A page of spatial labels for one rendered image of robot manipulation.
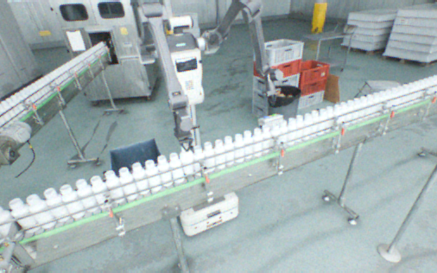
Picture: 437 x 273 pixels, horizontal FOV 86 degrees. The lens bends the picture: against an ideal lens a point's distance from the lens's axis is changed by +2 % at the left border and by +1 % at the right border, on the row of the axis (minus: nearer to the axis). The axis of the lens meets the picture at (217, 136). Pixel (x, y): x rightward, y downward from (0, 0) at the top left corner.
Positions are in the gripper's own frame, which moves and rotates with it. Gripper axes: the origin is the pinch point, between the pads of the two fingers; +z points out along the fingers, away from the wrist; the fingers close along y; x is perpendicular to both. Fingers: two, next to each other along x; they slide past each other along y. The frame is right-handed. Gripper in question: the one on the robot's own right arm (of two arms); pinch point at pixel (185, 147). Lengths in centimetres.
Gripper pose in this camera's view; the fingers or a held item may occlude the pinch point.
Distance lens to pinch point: 115.3
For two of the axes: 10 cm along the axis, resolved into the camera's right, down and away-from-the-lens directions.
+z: 0.6, 8.4, 5.3
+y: 4.1, 4.7, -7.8
